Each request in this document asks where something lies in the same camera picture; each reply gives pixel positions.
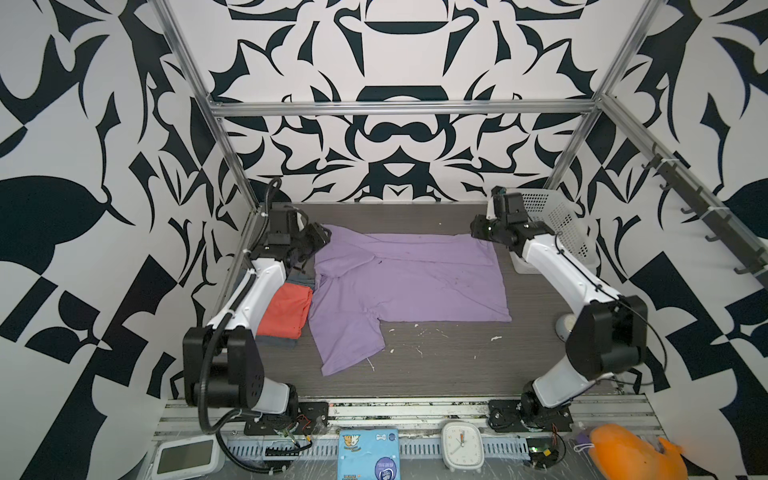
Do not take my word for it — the purple t-shirt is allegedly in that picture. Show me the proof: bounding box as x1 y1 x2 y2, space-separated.
308 225 511 376

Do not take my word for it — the white square clock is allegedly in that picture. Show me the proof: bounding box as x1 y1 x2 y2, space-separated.
440 421 485 472

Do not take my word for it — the white plastic basket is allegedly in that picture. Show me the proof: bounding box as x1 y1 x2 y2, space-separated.
513 188 599 273

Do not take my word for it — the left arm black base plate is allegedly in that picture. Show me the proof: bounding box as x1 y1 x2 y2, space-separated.
244 401 329 436

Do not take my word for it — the white digital display device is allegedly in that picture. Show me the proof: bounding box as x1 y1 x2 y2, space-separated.
150 435 226 480

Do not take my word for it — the black hook rail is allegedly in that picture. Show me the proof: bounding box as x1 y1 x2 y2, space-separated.
643 142 767 290

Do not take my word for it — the red folded t-shirt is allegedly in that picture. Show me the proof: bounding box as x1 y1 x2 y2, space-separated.
256 283 313 340

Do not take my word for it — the grey folded t-shirt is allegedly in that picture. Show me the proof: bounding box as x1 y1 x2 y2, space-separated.
255 272 315 349

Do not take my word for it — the aluminium frame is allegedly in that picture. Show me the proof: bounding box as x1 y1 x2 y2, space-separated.
149 0 768 397

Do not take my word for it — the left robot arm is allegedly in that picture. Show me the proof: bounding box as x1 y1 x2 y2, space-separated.
182 203 331 434

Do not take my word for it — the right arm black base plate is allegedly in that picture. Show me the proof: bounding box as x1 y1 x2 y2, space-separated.
487 396 573 433

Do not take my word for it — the blue round alarm clock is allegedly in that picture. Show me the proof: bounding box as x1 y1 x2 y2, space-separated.
555 313 577 342

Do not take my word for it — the black corrugated cable hose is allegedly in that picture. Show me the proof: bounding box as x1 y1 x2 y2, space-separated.
196 176 313 475

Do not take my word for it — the small green circuit board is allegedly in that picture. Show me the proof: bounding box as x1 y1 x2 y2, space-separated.
523 435 567 470

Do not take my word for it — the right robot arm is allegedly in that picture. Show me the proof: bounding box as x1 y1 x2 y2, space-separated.
471 187 648 424

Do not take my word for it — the blue tissue pack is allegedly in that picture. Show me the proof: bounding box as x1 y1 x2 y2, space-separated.
337 429 401 480

